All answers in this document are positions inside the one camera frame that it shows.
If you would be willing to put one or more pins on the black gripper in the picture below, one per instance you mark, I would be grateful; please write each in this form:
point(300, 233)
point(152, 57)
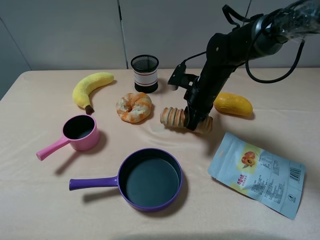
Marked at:
point(200, 97)

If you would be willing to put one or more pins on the ridged long bread roll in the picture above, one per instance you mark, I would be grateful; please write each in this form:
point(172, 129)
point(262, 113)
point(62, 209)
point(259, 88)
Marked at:
point(174, 118)

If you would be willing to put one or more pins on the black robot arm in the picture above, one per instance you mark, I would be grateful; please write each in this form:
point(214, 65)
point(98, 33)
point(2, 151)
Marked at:
point(252, 38)

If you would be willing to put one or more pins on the yellow mango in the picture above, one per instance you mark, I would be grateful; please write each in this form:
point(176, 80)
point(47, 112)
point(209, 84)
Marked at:
point(233, 104)

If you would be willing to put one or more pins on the orange striped bagel bread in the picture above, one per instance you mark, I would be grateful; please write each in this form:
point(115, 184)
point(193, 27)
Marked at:
point(134, 108)

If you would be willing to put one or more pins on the black mesh pen cup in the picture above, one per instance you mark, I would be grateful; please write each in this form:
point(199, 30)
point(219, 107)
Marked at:
point(145, 68)

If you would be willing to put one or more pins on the purple frying pan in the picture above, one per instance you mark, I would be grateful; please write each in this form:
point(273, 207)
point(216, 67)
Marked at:
point(149, 179)

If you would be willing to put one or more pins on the light blue snack bag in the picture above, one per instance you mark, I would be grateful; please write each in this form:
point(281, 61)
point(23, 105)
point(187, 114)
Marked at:
point(254, 172)

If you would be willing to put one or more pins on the pink small saucepan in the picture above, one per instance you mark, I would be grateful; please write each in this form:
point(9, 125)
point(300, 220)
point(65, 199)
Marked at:
point(80, 131)

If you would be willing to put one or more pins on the yellow plush banana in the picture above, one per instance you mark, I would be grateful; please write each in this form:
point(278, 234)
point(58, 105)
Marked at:
point(81, 92)

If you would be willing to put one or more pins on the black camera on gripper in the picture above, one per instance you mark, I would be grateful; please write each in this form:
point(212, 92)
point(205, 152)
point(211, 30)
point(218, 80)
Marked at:
point(181, 79)

